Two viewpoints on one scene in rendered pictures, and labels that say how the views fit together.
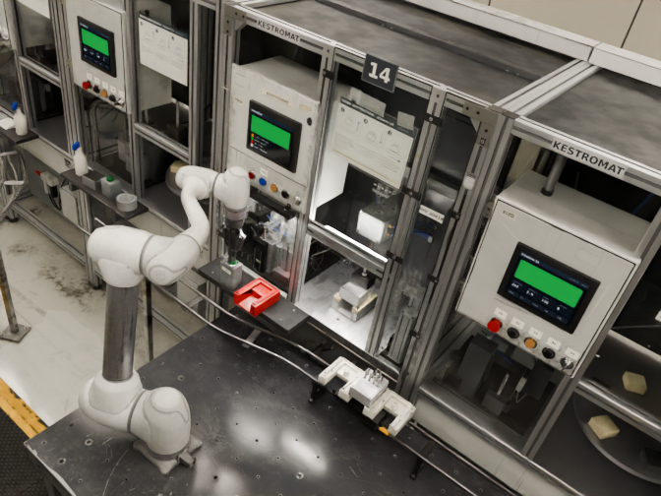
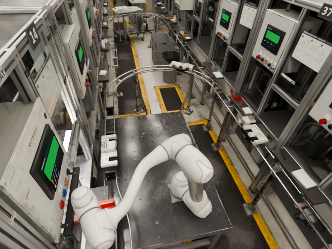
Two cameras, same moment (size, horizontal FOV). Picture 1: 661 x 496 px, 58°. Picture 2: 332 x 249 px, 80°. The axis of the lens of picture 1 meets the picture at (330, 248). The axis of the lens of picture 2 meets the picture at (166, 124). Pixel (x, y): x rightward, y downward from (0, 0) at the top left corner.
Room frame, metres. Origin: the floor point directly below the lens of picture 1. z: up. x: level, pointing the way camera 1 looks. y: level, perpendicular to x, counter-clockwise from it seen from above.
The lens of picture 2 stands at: (2.02, 0.98, 2.32)
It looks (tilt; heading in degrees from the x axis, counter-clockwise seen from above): 42 degrees down; 225
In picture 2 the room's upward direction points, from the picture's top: 2 degrees clockwise
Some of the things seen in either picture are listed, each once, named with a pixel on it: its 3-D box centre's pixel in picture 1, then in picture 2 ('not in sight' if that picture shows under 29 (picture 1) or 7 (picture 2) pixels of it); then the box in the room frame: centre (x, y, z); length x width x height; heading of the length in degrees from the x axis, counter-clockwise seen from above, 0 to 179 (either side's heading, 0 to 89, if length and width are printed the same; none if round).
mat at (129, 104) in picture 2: not in sight; (125, 51); (-1.05, -3.78, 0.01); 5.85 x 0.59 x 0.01; 58
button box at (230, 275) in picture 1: (232, 272); not in sight; (1.98, 0.40, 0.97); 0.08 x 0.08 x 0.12; 58
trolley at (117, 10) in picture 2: not in sight; (128, 23); (-1.72, -4.47, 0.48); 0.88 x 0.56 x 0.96; 166
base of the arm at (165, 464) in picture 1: (171, 444); (179, 188); (1.27, 0.44, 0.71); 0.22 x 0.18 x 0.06; 58
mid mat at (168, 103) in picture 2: not in sight; (171, 98); (-0.40, -1.28, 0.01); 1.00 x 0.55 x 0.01; 58
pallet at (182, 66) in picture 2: not in sight; (181, 67); (-0.27, -0.98, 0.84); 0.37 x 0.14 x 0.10; 116
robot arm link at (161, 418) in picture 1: (164, 416); (181, 183); (1.28, 0.47, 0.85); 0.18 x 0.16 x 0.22; 83
